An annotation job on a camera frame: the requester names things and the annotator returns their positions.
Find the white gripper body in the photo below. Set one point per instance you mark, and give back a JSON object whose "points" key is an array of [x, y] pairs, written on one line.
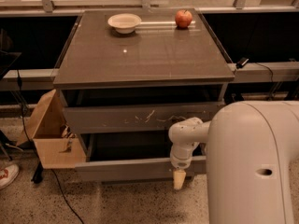
{"points": [[180, 162]]}

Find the small black device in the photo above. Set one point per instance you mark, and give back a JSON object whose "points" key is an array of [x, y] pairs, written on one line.
{"points": [[241, 63]]}

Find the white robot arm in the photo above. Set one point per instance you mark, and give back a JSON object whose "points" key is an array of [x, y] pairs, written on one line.
{"points": [[249, 148]]}

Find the black stand foot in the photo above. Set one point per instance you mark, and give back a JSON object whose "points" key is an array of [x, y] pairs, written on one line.
{"points": [[37, 177]]}

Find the cardboard box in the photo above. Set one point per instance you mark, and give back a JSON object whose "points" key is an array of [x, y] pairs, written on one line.
{"points": [[56, 146]]}

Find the red apple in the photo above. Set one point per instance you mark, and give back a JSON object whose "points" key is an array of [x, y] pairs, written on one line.
{"points": [[183, 18]]}

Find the grey top drawer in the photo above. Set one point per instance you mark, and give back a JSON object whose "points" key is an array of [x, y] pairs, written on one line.
{"points": [[136, 118]]}

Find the white red sneaker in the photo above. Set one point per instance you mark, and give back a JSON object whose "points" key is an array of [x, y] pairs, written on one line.
{"points": [[8, 175]]}

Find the grey drawer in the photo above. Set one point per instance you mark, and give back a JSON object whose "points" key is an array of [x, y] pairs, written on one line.
{"points": [[127, 157], [136, 118]]}

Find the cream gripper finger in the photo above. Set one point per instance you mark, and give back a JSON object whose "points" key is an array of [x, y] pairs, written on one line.
{"points": [[178, 178]]}

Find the black table leg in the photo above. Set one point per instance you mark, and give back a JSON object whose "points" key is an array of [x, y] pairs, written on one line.
{"points": [[233, 94]]}

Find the grey drawer cabinet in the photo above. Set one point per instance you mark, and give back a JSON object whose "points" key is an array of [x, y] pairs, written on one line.
{"points": [[157, 63]]}

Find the white bowl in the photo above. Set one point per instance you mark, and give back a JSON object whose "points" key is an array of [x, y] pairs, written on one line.
{"points": [[124, 23]]}

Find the grey bench rail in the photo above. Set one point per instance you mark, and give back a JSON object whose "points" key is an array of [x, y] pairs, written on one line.
{"points": [[33, 79]]}

